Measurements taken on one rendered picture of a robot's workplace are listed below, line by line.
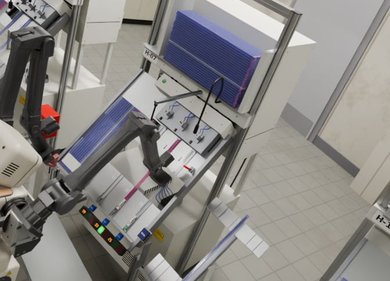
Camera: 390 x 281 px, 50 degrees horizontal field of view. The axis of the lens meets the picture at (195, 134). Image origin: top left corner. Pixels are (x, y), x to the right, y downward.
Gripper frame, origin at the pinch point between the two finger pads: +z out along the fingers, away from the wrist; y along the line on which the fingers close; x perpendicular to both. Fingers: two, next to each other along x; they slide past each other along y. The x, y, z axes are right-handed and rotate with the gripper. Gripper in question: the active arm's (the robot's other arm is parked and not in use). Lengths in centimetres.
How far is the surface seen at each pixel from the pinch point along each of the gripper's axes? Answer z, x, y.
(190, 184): 0.2, -7.4, -10.7
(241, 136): -2.9, -42.2, -14.7
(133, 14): 268, -192, 359
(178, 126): -7.7, -25.5, 12.6
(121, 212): 3.9, 24.9, 7.8
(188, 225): 39.8, 5.0, -10.4
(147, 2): 264, -221, 355
